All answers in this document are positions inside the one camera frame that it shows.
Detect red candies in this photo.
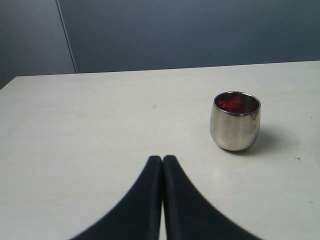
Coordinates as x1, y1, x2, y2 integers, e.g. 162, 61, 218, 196
217, 95, 255, 114

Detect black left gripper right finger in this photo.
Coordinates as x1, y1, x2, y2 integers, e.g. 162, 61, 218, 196
163, 155, 256, 240

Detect stainless steel cup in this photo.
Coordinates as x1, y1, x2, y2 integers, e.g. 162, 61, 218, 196
209, 91, 261, 152

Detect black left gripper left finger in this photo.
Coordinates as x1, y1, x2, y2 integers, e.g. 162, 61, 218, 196
73, 155, 163, 240

